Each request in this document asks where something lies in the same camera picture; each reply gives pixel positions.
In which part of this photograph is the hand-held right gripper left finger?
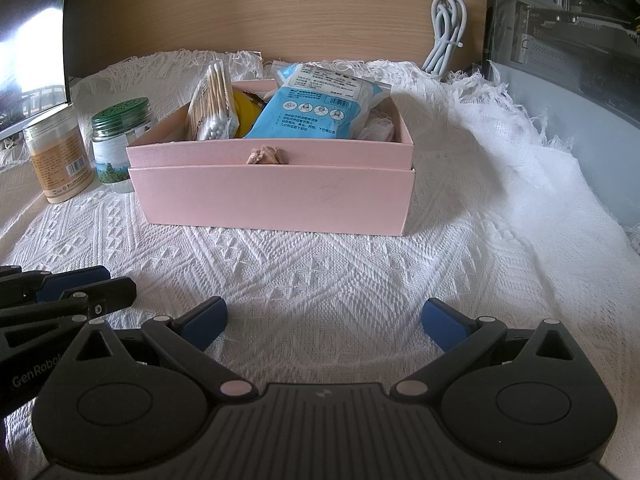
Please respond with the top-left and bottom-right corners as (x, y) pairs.
(75, 296), (256, 398)

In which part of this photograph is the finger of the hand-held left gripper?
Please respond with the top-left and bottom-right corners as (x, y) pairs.
(0, 265), (112, 307)
(0, 278), (138, 354)

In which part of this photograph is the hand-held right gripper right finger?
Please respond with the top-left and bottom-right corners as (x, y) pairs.
(390, 297), (576, 398)

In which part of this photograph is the pink cardboard box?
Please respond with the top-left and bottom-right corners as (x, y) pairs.
(125, 79), (417, 237)

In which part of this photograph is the white lace scrunchie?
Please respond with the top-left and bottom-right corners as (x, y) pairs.
(357, 110), (398, 143)

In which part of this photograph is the yellow round pouch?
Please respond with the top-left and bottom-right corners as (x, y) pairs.
(232, 91), (266, 139)

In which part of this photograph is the cotton swabs pack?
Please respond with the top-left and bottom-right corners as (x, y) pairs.
(186, 60), (240, 142)

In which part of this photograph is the blue face mask pack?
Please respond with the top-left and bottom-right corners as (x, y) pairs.
(245, 62), (391, 140)

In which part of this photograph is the clear jar with beige label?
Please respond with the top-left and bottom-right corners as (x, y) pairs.
(22, 105), (97, 205)

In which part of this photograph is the green lid glass jar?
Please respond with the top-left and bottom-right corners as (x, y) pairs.
(91, 97), (153, 193)

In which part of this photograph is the white crocheted cloth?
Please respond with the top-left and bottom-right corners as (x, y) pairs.
(0, 50), (640, 480)

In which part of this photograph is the dark monitor screen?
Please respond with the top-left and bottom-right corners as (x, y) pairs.
(0, 0), (73, 141)

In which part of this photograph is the computer tower case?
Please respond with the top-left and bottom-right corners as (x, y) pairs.
(472, 0), (640, 256)

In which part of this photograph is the white coiled cable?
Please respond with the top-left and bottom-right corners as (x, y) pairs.
(420, 0), (468, 73)

